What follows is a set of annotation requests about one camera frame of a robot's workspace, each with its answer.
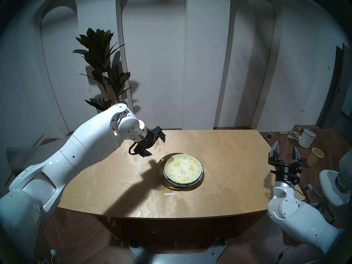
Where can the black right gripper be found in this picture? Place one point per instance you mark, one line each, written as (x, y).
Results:
(287, 171)

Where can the dark door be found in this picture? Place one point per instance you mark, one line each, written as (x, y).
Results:
(337, 106)

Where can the rolled grey mat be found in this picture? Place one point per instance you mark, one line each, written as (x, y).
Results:
(24, 156)

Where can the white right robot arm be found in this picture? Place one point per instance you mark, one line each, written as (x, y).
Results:
(302, 219)

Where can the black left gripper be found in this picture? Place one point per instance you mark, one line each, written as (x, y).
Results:
(148, 138)

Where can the tan paper cup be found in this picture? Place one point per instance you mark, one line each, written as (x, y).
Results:
(315, 157)

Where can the tall green leafy plant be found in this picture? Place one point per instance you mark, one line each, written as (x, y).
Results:
(96, 49)

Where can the yellow floral ceramic plate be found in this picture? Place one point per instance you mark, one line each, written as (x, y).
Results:
(183, 168)

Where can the gold metal plate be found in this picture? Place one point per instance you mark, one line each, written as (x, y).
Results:
(160, 172)

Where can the plastic bottle with green label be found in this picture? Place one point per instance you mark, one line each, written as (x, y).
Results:
(270, 135)

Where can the white bucket with dark rim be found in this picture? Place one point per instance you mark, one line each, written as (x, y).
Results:
(306, 139)

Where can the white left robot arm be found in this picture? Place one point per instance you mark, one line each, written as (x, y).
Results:
(82, 145)

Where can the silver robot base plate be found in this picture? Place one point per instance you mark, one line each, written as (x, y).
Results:
(178, 256)

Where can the white plate with blue stripes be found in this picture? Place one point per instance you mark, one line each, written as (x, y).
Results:
(202, 176)

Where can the pile of small floor clutter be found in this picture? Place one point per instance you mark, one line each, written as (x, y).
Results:
(293, 134)

